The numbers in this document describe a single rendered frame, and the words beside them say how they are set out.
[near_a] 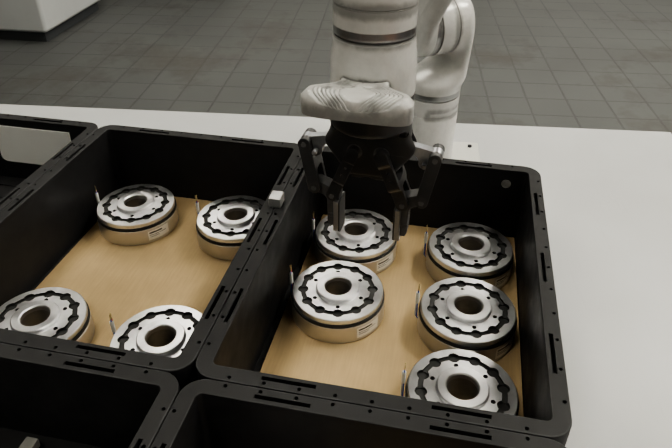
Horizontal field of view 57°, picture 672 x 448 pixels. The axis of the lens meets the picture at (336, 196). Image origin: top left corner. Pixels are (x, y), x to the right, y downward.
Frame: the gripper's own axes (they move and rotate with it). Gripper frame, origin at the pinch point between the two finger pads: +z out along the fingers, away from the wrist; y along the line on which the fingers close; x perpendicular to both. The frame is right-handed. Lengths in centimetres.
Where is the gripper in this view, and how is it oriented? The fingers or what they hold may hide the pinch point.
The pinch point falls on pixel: (368, 219)
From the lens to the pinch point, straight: 62.4
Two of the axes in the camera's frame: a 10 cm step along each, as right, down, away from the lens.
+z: 0.0, 8.4, 5.4
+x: -2.6, 5.2, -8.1
